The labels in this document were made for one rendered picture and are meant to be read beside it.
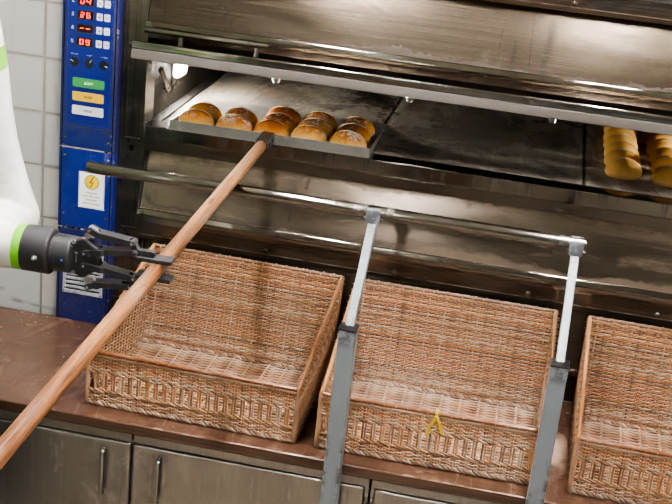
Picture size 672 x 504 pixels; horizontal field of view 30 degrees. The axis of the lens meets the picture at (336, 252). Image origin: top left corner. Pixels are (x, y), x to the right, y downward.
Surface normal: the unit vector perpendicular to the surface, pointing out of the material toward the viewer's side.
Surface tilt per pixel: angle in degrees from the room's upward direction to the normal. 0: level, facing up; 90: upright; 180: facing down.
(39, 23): 90
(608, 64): 70
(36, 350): 0
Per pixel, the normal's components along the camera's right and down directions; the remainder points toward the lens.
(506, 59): -0.14, 0.00
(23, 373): 0.10, -0.93
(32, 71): -0.19, 0.33
